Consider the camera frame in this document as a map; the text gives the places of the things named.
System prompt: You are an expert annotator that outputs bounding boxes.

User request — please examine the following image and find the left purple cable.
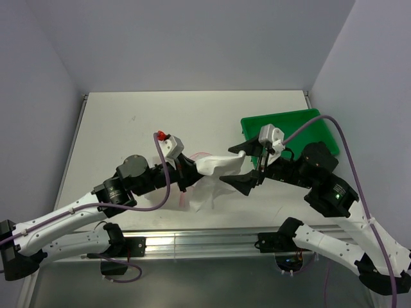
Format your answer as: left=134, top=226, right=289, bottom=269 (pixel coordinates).
left=0, top=133, right=171, bottom=285

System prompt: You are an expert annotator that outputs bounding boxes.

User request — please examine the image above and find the white mesh laundry bag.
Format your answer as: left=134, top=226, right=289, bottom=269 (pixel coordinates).
left=144, top=184, right=196, bottom=211

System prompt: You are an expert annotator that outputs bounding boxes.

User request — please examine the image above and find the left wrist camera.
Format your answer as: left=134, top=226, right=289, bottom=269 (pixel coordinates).
left=157, top=131, right=184, bottom=160

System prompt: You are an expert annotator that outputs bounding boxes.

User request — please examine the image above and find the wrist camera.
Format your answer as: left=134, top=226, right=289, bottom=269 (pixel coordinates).
left=157, top=131, right=184, bottom=160
left=258, top=124, right=285, bottom=166

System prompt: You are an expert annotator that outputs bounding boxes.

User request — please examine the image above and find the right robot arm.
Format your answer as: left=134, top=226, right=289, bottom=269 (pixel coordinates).
left=220, top=137, right=410, bottom=296

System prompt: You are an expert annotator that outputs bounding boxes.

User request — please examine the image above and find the aluminium frame rail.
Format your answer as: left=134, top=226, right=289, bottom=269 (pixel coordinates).
left=15, top=92, right=386, bottom=308

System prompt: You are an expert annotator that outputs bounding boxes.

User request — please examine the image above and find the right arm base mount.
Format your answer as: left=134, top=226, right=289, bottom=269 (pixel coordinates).
left=254, top=232, right=317, bottom=277

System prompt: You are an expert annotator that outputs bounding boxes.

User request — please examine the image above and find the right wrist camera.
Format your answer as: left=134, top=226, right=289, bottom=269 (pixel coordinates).
left=258, top=124, right=285, bottom=166

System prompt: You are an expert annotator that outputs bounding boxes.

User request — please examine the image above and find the green plastic bin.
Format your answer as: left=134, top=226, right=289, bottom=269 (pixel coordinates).
left=240, top=108, right=340, bottom=158

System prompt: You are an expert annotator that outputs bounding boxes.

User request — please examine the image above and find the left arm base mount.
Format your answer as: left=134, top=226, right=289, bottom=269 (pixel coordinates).
left=87, top=236, right=146, bottom=283

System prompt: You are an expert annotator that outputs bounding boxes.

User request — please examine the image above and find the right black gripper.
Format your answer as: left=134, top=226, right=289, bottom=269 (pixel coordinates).
left=218, top=129, right=312, bottom=193

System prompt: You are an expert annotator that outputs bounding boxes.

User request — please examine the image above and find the white cloth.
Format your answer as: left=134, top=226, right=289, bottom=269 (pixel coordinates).
left=189, top=151, right=245, bottom=212

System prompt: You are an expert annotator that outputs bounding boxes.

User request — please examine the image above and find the purple cable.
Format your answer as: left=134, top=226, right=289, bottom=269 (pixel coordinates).
left=284, top=114, right=399, bottom=308
left=0, top=133, right=171, bottom=285

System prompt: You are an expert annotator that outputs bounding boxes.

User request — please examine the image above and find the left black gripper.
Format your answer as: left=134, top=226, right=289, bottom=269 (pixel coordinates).
left=134, top=151, right=211, bottom=196

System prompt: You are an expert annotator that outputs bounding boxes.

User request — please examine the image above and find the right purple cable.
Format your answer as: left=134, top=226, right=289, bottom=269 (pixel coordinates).
left=284, top=114, right=399, bottom=308

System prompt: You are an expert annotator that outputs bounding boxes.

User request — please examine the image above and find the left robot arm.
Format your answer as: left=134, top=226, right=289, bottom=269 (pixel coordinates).
left=1, top=154, right=203, bottom=281

